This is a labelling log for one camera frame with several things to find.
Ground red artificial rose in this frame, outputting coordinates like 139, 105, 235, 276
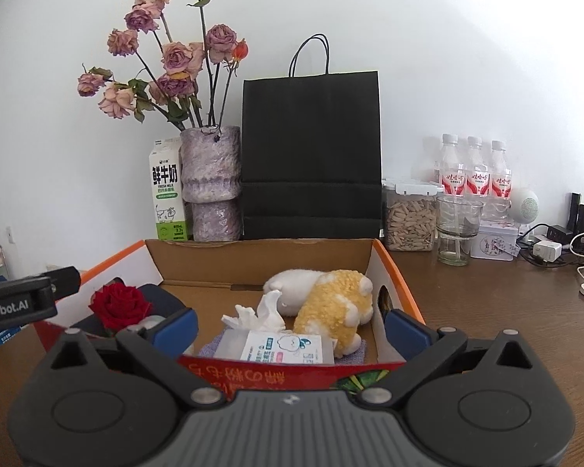
89, 281, 153, 336

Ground wet wipes pack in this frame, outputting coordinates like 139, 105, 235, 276
214, 330, 334, 365

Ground white yellow plush toy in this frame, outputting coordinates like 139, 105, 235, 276
262, 269, 373, 358

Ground white tissue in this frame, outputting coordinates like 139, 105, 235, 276
221, 290, 286, 333

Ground red orange cardboard box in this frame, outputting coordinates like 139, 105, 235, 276
32, 237, 427, 392

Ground white tin box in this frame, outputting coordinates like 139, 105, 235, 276
470, 220, 520, 262

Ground white power adapter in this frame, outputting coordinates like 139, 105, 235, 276
532, 241, 563, 263

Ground clear glass cup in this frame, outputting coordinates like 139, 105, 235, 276
436, 195, 483, 267

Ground white green milk carton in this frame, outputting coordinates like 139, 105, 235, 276
150, 137, 188, 241

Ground water bottle red label right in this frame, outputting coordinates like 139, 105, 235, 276
487, 140, 513, 220

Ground water bottle red label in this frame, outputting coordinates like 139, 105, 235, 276
465, 136, 491, 198
487, 140, 513, 220
439, 133, 465, 196

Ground white round speaker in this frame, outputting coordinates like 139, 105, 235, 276
508, 188, 539, 225

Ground clear jar of seeds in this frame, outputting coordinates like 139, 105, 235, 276
383, 179, 443, 252

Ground black charger blocks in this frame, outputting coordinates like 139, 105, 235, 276
547, 193, 584, 258

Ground water bottle red label left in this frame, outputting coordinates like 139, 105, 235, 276
439, 133, 465, 196

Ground water bottle red label middle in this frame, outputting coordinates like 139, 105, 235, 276
465, 136, 491, 198

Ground purple ceramic vase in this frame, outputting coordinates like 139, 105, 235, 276
180, 125, 241, 242

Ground dried pink rose bouquet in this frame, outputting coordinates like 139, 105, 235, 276
77, 0, 249, 138

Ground black paper shopping bag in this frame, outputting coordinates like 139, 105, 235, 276
240, 32, 385, 241

